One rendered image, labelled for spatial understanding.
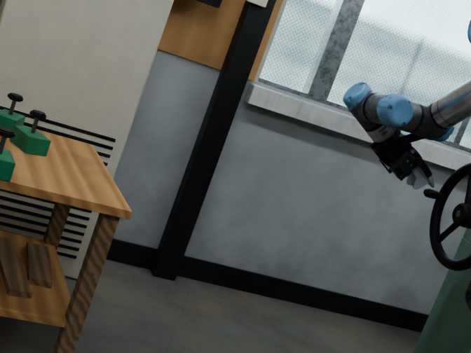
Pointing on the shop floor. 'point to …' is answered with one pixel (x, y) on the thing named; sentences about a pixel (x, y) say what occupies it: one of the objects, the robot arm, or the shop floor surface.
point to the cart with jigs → (59, 188)
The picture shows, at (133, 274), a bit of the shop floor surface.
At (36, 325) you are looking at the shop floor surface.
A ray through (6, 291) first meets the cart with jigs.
